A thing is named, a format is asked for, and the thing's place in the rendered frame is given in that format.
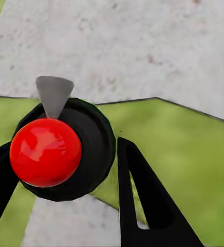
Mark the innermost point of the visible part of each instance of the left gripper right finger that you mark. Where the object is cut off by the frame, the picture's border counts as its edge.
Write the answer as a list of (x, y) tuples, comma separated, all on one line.
[(168, 226)]

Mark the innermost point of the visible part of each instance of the insectifuge atomizer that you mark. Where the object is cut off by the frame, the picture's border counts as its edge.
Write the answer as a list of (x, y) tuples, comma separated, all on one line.
[(64, 148)]

